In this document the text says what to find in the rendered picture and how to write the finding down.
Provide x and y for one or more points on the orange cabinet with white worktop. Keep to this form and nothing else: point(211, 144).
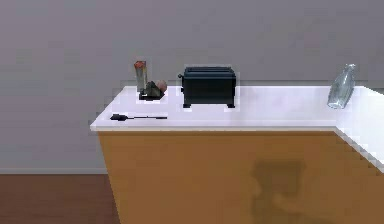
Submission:
point(216, 173)

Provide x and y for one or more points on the clear glass bottle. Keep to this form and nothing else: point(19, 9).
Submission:
point(340, 88)

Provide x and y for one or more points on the black toaster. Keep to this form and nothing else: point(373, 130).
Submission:
point(208, 86)

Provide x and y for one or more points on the black spatula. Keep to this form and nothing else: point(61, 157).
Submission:
point(120, 117)

